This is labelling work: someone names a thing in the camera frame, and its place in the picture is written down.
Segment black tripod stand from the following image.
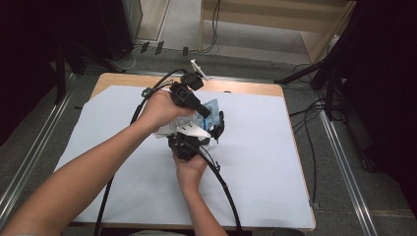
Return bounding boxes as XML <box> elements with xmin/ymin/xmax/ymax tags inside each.
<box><xmin>273</xmin><ymin>32</ymin><xmax>362</xmax><ymax>122</ymax></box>

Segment black curtain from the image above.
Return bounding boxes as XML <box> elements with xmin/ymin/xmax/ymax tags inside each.
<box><xmin>0</xmin><ymin>0</ymin><xmax>124</xmax><ymax>147</ymax></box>
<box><xmin>328</xmin><ymin>0</ymin><xmax>417</xmax><ymax>220</ymax></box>

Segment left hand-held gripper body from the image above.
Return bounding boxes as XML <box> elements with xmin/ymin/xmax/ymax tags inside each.
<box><xmin>168</xmin><ymin>58</ymin><xmax>209</xmax><ymax>111</ymax></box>

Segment white floor cable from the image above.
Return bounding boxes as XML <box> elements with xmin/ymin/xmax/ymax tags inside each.
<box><xmin>109</xmin><ymin>45</ymin><xmax>137</xmax><ymax>72</ymax></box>

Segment hand-held gripper black cable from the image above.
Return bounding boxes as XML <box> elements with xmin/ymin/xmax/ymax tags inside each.
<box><xmin>93</xmin><ymin>68</ymin><xmax>189</xmax><ymax>236</ymax></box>
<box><xmin>183</xmin><ymin>141</ymin><xmax>244</xmax><ymax>232</ymax></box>

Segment black floor cables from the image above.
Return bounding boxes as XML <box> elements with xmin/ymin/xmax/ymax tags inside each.
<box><xmin>288</xmin><ymin>63</ymin><xmax>328</xmax><ymax>206</ymax></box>

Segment person's left hand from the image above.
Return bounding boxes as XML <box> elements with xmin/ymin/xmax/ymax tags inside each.
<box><xmin>137</xmin><ymin>89</ymin><xmax>198</xmax><ymax>134</ymax></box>

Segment clear jar with black lid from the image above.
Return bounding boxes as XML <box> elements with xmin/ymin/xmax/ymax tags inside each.
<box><xmin>196</xmin><ymin>110</ymin><xmax>227</xmax><ymax>148</ymax></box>

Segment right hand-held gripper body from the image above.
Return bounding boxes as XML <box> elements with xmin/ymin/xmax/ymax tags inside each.
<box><xmin>166</xmin><ymin>122</ymin><xmax>212</xmax><ymax>162</ymax></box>

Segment blue and white plastic bag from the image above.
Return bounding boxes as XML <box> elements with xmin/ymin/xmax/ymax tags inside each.
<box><xmin>154</xmin><ymin>98</ymin><xmax>220</xmax><ymax>140</ymax></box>

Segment right hand-held gripper black cable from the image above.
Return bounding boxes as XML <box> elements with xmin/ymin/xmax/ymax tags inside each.
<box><xmin>183</xmin><ymin>141</ymin><xmax>244</xmax><ymax>232</ymax></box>

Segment left hand-held gripper black cable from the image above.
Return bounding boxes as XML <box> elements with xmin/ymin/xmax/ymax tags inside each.
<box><xmin>93</xmin><ymin>68</ymin><xmax>189</xmax><ymax>236</ymax></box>

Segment wooden table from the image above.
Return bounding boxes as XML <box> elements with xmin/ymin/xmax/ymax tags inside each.
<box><xmin>82</xmin><ymin>72</ymin><xmax>318</xmax><ymax>232</ymax></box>

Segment black metal stand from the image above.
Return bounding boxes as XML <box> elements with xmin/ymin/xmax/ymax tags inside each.
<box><xmin>53</xmin><ymin>42</ymin><xmax>88</xmax><ymax>106</ymax></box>

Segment light wooden shelf unit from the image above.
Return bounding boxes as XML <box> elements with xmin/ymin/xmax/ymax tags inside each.
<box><xmin>199</xmin><ymin>0</ymin><xmax>358</xmax><ymax>65</ymax></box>

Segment metal floor rail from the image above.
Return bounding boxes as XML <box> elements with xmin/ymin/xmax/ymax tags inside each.
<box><xmin>0</xmin><ymin>73</ymin><xmax>77</xmax><ymax>227</ymax></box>
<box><xmin>316</xmin><ymin>107</ymin><xmax>378</xmax><ymax>236</ymax></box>

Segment black hanging cable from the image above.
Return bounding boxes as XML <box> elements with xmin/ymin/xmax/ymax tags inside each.
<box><xmin>198</xmin><ymin>0</ymin><xmax>221</xmax><ymax>54</ymax></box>

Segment person's right hand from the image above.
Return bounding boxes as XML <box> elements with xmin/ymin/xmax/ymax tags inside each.
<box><xmin>172</xmin><ymin>152</ymin><xmax>209</xmax><ymax>190</ymax></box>

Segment dark metal cabinet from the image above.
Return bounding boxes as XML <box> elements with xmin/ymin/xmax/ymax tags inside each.
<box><xmin>97</xmin><ymin>0</ymin><xmax>145</xmax><ymax>62</ymax></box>

